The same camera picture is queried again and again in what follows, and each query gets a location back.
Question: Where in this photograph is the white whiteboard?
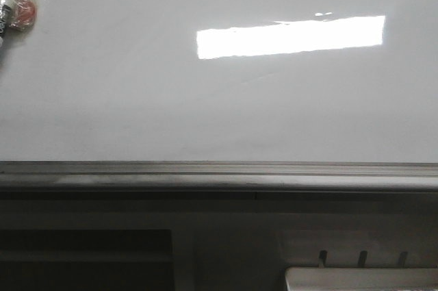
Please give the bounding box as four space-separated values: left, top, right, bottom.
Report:
1 0 437 162

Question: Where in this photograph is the white black-tipped whiteboard marker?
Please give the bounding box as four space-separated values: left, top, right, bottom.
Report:
1 0 37 47

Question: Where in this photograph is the grey metal whiteboard tray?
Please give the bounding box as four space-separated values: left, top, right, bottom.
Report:
1 161 437 192

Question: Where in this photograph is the white box lower right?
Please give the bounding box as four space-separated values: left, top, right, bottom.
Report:
285 268 437 290

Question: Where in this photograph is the dark louvred vent panel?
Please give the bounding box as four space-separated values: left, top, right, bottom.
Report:
1 230 175 290

